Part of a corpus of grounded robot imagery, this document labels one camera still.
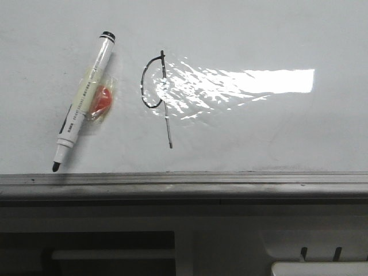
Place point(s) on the white whiteboard marker with tape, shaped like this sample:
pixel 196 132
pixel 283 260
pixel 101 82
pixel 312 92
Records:
pixel 68 134

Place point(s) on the white base unit below board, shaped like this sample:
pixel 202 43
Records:
pixel 184 240

